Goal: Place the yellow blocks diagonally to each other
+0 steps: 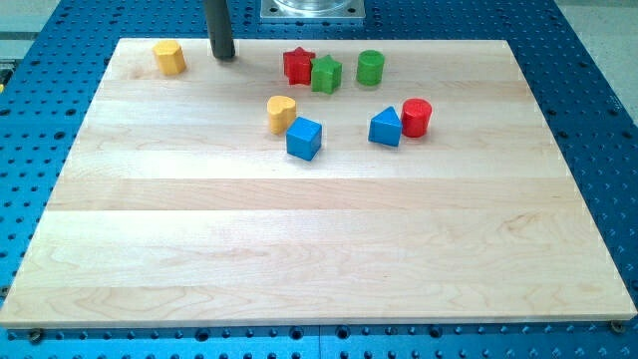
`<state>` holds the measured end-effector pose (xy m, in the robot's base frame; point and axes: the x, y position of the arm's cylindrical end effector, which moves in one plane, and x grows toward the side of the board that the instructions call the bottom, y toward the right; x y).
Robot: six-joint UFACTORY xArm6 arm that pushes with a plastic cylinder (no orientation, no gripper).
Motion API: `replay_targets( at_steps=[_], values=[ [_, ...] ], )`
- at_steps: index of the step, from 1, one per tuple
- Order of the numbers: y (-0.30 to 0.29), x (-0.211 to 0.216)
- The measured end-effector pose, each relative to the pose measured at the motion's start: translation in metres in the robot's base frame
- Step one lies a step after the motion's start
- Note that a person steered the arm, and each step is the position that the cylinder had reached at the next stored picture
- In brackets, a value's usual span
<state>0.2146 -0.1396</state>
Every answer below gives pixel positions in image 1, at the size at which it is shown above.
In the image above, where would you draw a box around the blue cube block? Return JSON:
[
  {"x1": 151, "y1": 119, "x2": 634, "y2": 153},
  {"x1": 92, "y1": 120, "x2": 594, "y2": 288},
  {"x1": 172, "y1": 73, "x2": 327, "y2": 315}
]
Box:
[{"x1": 285, "y1": 117, "x2": 323, "y2": 162}]

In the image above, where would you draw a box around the yellow heart block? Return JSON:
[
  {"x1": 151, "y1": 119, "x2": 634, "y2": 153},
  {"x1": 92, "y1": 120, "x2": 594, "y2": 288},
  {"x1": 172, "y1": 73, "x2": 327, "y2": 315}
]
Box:
[{"x1": 266, "y1": 96, "x2": 297, "y2": 135}]

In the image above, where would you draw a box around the blue triangle block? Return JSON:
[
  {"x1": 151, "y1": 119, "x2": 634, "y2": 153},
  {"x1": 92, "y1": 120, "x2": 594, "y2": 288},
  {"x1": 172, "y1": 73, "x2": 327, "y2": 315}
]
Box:
[{"x1": 368, "y1": 107, "x2": 403, "y2": 147}]

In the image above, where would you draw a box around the green star block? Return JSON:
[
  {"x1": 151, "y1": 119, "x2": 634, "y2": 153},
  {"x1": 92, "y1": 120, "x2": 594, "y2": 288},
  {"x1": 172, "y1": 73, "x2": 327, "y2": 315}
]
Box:
[{"x1": 311, "y1": 55, "x2": 343, "y2": 95}]

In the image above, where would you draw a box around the red cylinder block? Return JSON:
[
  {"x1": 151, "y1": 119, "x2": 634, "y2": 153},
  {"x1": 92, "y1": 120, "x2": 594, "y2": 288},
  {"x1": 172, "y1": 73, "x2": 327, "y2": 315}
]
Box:
[{"x1": 401, "y1": 98, "x2": 433, "y2": 138}]

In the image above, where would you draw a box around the red star block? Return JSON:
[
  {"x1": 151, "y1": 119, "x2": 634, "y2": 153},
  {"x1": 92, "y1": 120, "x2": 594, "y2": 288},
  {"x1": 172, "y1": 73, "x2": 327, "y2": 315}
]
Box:
[{"x1": 283, "y1": 47, "x2": 316, "y2": 85}]

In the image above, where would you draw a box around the green cylinder block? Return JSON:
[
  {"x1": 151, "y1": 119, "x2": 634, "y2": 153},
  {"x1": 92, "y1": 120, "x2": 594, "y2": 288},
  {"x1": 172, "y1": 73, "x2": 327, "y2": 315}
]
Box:
[{"x1": 356, "y1": 50, "x2": 385, "y2": 86}]

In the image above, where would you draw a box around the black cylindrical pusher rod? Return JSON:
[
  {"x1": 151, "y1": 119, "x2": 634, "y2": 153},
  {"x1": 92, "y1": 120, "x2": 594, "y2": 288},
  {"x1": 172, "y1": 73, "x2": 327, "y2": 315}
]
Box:
[{"x1": 202, "y1": 0, "x2": 235, "y2": 61}]

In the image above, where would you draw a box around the yellow hexagon block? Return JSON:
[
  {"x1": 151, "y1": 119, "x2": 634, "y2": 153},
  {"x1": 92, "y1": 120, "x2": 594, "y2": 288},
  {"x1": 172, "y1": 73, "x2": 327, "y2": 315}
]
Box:
[{"x1": 153, "y1": 40, "x2": 186, "y2": 76}]

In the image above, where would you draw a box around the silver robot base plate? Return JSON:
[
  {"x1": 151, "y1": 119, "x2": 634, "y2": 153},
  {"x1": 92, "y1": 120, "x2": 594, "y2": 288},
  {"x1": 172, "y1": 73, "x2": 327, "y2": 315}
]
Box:
[{"x1": 260, "y1": 0, "x2": 366, "y2": 20}]

